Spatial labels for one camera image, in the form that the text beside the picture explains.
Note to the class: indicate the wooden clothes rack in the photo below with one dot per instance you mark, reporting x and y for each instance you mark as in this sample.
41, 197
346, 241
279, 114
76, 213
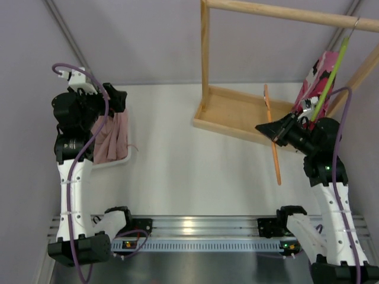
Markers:
235, 113

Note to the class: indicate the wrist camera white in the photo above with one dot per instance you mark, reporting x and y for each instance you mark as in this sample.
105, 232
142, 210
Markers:
308, 105
78, 81

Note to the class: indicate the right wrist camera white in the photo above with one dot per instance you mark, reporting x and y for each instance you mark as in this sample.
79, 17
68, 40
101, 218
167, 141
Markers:
308, 105

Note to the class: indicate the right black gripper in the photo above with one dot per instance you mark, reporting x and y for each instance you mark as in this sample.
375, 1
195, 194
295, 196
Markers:
284, 130

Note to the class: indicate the white plastic basket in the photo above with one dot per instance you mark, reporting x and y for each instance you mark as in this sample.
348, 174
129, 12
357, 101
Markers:
124, 156

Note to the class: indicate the pink patterned garment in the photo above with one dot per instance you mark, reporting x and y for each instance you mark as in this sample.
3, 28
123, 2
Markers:
316, 80

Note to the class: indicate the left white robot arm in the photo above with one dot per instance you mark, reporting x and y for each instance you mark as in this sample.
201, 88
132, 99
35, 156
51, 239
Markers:
78, 240

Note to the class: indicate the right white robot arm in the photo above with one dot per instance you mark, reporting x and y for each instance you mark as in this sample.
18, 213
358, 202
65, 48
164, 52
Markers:
335, 255

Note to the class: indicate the pink trousers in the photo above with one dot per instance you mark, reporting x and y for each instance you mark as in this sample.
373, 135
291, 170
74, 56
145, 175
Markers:
114, 136

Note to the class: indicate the grey slotted cable duct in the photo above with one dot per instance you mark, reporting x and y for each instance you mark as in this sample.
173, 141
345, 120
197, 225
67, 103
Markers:
261, 246

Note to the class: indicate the green clothes hanger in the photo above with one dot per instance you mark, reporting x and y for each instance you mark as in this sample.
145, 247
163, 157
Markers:
319, 106

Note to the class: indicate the aluminium mounting rail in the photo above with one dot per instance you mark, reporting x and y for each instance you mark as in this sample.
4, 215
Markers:
207, 226

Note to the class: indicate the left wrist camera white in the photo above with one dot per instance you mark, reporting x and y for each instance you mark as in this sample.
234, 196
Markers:
78, 81

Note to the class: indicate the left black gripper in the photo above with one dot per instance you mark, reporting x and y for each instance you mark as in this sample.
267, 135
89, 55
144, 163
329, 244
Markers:
115, 96

